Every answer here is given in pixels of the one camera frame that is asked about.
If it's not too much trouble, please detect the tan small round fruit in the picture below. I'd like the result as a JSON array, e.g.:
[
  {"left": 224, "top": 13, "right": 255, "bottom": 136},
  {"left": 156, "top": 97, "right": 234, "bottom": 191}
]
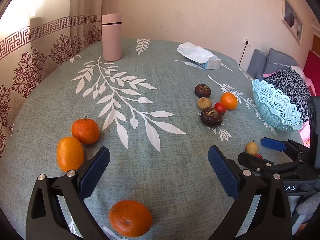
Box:
[{"left": 197, "top": 98, "right": 212, "bottom": 110}]

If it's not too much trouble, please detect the patterned curtain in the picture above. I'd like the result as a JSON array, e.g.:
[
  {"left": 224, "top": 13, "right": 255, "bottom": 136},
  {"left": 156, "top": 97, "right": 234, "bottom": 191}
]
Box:
[{"left": 1, "top": 0, "right": 102, "bottom": 148}]

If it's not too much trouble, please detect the yellow small fruit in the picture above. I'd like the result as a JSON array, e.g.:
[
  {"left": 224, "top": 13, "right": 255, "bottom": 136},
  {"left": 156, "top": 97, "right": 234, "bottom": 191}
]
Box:
[{"left": 245, "top": 141, "right": 259, "bottom": 155}]

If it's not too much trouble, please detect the red cherry tomato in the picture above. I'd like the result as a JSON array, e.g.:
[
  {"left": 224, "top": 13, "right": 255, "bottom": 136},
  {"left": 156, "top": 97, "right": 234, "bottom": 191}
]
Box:
[{"left": 214, "top": 102, "right": 226, "bottom": 115}]

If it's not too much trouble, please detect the green leaf tablecloth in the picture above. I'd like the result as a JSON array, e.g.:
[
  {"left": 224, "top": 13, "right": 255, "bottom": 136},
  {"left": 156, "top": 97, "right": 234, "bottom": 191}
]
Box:
[{"left": 1, "top": 40, "right": 300, "bottom": 239}]

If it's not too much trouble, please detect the smooth oval orange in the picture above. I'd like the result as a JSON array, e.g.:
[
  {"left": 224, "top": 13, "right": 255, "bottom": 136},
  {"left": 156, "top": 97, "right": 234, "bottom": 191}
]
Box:
[{"left": 56, "top": 137, "right": 85, "bottom": 172}]

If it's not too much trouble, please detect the pink thermos bottle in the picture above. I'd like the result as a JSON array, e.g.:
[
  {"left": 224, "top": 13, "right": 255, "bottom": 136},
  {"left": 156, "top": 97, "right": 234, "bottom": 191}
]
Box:
[{"left": 102, "top": 14, "right": 122, "bottom": 62}]

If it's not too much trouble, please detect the dark passion fruit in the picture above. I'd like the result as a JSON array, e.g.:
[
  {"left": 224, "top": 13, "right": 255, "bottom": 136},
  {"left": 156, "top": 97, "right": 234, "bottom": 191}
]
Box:
[
  {"left": 194, "top": 84, "right": 212, "bottom": 98},
  {"left": 200, "top": 107, "right": 223, "bottom": 127}
]

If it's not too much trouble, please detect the red headboard panel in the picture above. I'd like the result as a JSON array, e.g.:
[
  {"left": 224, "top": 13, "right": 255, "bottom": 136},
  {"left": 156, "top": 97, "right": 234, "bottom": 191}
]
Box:
[{"left": 304, "top": 51, "right": 320, "bottom": 96}]

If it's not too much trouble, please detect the wall power socket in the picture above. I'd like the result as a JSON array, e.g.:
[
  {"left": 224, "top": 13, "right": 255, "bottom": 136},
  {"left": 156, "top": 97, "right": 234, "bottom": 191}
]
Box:
[{"left": 243, "top": 37, "right": 253, "bottom": 47}]

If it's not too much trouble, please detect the leopard print blanket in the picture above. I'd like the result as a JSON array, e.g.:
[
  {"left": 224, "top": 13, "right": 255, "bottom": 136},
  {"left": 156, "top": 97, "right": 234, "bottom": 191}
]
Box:
[{"left": 264, "top": 69, "right": 311, "bottom": 122}]

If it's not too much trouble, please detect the grey blue sofa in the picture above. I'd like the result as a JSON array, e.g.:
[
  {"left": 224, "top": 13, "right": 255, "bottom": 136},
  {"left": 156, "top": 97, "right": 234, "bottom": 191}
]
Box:
[{"left": 247, "top": 48, "right": 298, "bottom": 80}]

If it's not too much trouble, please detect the small orange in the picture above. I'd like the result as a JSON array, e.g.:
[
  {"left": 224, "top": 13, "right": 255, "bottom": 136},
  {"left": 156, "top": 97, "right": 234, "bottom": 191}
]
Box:
[{"left": 220, "top": 92, "right": 238, "bottom": 111}]

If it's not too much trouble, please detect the framed wall picture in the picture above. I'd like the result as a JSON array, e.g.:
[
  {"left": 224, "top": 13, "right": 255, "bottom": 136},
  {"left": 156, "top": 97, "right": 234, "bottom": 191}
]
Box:
[{"left": 281, "top": 0, "right": 304, "bottom": 44}]

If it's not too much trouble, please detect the large orange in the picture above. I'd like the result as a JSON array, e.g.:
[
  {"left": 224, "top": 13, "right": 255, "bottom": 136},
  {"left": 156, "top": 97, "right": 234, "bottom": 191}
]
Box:
[{"left": 108, "top": 200, "right": 152, "bottom": 237}]

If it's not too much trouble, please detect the light blue lattice basket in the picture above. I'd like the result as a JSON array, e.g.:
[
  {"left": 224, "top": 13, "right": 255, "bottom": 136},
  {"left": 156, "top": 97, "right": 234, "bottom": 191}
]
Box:
[{"left": 252, "top": 79, "right": 303, "bottom": 132}]

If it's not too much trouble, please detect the tissue pack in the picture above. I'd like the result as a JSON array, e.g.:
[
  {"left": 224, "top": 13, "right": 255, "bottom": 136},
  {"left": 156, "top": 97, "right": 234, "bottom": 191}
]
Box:
[{"left": 176, "top": 42, "right": 222, "bottom": 70}]

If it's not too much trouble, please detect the black power cable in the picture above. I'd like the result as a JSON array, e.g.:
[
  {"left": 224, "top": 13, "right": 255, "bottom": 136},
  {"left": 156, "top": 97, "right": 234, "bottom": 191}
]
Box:
[{"left": 238, "top": 41, "right": 249, "bottom": 67}]

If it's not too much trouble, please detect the mandarin with stem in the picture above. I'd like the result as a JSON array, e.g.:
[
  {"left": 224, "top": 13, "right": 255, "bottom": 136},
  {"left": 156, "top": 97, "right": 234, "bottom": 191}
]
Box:
[{"left": 71, "top": 116, "right": 100, "bottom": 145}]

